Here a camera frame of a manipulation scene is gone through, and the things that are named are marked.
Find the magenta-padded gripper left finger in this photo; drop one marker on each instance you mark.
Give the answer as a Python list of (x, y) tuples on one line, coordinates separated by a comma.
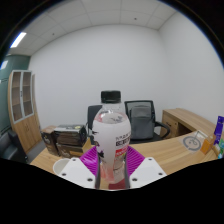
[(77, 170)]

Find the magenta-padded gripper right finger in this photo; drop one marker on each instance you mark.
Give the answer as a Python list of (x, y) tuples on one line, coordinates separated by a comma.
[(146, 170)]

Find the clear drink bottle black cap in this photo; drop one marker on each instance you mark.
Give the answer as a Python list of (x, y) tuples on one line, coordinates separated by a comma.
[(111, 133)]

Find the white mug with orange print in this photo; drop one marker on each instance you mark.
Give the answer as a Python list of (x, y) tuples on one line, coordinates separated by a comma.
[(60, 166)]

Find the flat brown printed box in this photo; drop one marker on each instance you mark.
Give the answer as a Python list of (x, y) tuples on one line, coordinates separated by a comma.
[(71, 150)]

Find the flat dark printed box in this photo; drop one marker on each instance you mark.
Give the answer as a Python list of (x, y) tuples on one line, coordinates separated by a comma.
[(70, 135)]

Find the black mesh office chair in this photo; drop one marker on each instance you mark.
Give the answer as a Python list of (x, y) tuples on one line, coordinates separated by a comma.
[(160, 128)]

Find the grey backpack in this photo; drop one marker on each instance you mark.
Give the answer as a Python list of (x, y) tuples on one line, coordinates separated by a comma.
[(141, 122)]

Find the dark padded office chair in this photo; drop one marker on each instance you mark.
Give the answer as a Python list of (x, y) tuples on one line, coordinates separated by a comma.
[(92, 115)]

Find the wooden cabinet with glass doors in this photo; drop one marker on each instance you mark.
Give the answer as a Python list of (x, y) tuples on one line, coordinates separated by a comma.
[(28, 130)]

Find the wooden side desk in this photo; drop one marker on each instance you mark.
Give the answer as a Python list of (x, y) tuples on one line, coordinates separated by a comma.
[(186, 120)]

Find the orange cardboard box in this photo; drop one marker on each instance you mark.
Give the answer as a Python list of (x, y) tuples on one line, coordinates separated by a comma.
[(207, 145)]

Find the purple standing box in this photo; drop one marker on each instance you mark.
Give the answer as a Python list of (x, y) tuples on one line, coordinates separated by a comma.
[(219, 130)]

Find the long ceiling light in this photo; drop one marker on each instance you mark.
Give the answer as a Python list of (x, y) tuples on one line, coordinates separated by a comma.
[(18, 40)]

